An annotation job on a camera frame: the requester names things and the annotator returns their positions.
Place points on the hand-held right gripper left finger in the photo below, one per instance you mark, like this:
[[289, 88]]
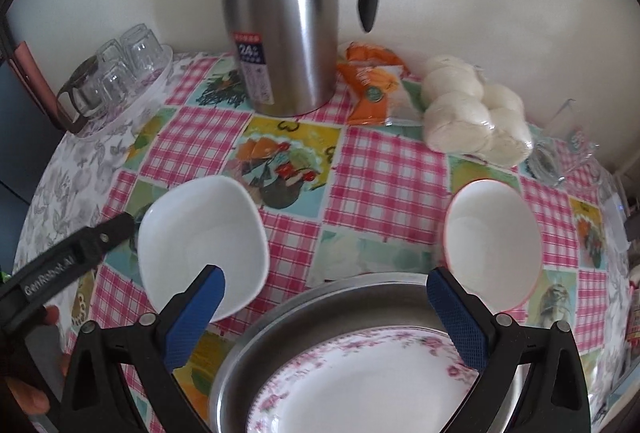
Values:
[[195, 318]]

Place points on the clear drinking glass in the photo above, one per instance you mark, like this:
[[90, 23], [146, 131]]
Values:
[[142, 50], [117, 83], [110, 53]]

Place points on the round stainless steel plate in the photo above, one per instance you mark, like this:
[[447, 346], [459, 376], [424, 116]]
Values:
[[300, 313]]

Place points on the bag of steamed buns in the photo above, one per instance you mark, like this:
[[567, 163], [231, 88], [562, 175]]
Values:
[[460, 113]]

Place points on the stainless steel thermos jug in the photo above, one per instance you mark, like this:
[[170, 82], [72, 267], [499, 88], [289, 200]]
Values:
[[285, 13]]

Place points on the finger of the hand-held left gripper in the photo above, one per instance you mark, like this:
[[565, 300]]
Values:
[[112, 233]]

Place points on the person's left hand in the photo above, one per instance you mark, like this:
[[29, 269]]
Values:
[[25, 395]]

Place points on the strawberry print bowl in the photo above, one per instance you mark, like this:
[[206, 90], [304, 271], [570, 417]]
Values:
[[492, 238]]

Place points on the orange snack packet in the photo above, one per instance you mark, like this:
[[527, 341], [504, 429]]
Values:
[[370, 83]]

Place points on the white round tray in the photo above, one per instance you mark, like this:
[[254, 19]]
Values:
[[125, 113]]

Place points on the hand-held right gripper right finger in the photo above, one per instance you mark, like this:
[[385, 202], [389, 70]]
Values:
[[457, 323]]

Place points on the clear glass mug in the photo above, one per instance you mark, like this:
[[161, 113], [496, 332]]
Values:
[[550, 163]]

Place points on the small white bowl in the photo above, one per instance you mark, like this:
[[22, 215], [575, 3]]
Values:
[[200, 223]]

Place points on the reddish brown board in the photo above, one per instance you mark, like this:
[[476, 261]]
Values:
[[27, 68]]

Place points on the round pink floral plate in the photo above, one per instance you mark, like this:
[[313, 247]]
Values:
[[360, 388]]

